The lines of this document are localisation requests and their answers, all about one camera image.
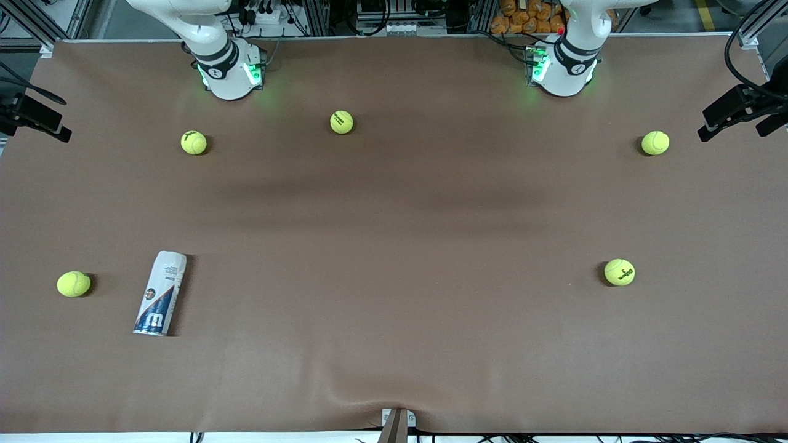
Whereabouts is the grey metal clamp plate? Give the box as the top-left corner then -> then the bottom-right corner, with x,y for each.
382,408 -> 417,429

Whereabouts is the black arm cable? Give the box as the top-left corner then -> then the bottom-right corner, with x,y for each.
724,0 -> 788,102
0,60 -> 67,105

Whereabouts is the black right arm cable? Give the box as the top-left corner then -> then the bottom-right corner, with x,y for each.
0,60 -> 67,105

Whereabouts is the brown camera stand bar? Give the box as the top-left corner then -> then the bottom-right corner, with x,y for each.
377,411 -> 409,443

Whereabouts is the clear white-blue tennis ball can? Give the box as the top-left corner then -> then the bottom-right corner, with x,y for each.
133,250 -> 187,337

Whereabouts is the grey arm base connector box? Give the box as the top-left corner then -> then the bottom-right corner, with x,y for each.
246,52 -> 267,87
525,44 -> 550,87

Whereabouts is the heap of orange round objects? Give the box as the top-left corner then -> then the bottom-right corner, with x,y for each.
491,0 -> 567,35

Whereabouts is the white multi-port device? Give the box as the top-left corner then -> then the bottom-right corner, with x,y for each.
357,22 -> 447,36

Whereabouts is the white power strip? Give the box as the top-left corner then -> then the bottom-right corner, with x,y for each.
245,5 -> 290,25

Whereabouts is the brown table mat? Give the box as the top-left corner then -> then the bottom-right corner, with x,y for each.
0,34 -> 788,434

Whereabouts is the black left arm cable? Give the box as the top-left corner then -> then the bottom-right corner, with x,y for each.
724,0 -> 788,102

